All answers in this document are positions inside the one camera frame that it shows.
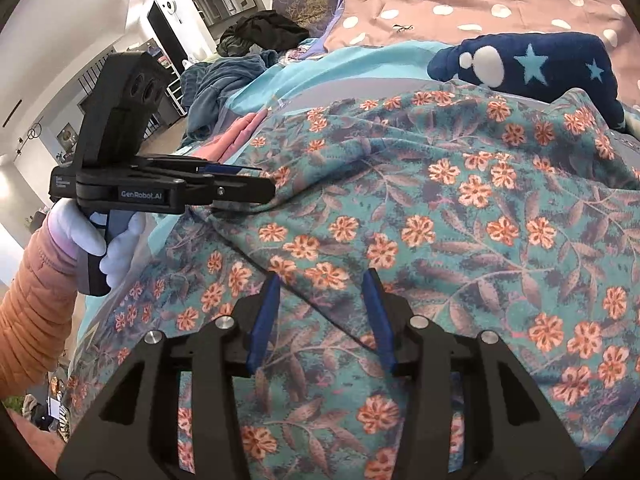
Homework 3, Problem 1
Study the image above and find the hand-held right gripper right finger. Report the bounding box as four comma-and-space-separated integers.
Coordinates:
361, 269, 586, 480

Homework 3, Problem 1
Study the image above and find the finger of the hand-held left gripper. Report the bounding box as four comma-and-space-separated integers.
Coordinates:
181, 174, 277, 210
132, 156, 263, 178

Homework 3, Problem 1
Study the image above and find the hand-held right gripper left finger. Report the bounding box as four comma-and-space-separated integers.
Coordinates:
56, 274, 283, 480

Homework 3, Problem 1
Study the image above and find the teal floral shirt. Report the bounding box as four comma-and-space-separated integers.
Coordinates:
65, 82, 640, 480

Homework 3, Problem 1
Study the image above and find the person's left forearm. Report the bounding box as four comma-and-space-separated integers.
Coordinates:
0, 215, 85, 413

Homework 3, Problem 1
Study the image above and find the black clothes pile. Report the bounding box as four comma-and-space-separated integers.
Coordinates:
217, 10, 311, 56

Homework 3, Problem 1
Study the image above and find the person's left hand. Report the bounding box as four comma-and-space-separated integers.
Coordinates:
47, 199, 147, 288

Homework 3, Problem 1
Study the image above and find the pink cloth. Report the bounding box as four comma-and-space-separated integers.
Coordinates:
192, 111, 271, 162

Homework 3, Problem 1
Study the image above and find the white rack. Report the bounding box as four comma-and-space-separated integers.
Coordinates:
162, 60, 187, 117

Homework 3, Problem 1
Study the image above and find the teal fleece blanket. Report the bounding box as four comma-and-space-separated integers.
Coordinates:
180, 50, 282, 134

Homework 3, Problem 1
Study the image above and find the purple patterned cloth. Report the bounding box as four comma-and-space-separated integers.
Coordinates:
271, 0, 347, 39

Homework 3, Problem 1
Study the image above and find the navy star blanket roll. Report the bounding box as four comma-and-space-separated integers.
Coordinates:
427, 31, 629, 132

